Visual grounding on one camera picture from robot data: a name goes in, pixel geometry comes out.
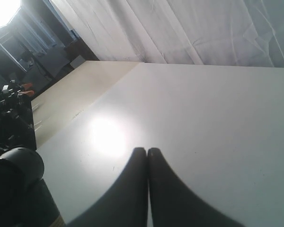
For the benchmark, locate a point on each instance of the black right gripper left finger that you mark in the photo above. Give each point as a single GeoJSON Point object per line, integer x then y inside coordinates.
{"type": "Point", "coordinates": [125, 203]}

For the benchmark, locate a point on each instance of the beige adjacent table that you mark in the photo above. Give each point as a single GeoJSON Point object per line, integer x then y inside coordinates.
{"type": "Point", "coordinates": [60, 104]}

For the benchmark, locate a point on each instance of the white backdrop curtain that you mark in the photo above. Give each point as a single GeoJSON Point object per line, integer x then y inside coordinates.
{"type": "Point", "coordinates": [203, 32]}

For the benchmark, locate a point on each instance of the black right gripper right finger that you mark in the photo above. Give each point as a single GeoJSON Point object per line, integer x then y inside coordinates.
{"type": "Point", "coordinates": [173, 204]}

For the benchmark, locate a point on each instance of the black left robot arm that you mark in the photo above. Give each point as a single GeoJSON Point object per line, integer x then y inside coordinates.
{"type": "Point", "coordinates": [25, 200]}

